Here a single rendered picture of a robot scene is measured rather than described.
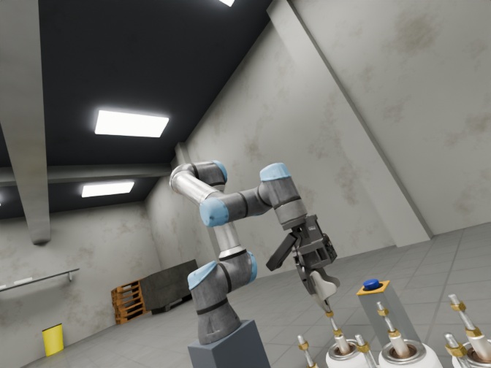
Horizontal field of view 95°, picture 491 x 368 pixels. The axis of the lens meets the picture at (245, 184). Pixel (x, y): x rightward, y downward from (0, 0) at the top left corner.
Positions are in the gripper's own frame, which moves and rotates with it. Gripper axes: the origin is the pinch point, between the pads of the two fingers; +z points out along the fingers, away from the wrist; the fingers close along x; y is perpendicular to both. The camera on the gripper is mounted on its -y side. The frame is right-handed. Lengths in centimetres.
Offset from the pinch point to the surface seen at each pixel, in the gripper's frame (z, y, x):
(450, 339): 0.9, 20.8, -17.7
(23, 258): -206, -781, 149
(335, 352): 9.3, -1.2, -0.9
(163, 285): -14, -422, 266
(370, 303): 5.8, 7.2, 12.5
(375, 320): 9.9, 6.4, 12.6
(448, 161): -25, 83, 225
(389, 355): 9.2, 10.0, -4.2
